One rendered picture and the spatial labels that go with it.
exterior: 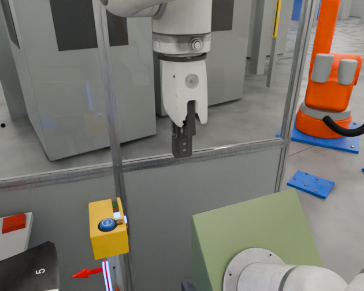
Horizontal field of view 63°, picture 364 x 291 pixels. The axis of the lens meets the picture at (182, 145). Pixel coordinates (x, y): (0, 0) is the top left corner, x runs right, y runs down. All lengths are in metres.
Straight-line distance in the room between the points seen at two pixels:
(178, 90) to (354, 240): 2.38
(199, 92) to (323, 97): 3.62
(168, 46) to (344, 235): 2.43
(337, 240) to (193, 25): 2.36
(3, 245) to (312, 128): 3.56
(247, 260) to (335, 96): 3.36
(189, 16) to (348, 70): 3.54
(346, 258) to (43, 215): 1.99
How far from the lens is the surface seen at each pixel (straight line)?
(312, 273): 0.60
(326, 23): 4.14
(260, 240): 0.83
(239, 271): 0.79
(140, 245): 1.63
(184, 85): 0.42
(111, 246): 0.92
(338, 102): 4.02
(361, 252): 2.62
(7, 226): 1.34
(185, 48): 0.43
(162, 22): 0.43
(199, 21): 0.42
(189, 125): 0.44
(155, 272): 1.81
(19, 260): 0.72
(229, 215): 0.80
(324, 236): 2.63
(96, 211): 0.96
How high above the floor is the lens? 1.66
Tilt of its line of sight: 27 degrees down
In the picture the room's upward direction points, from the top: straight up
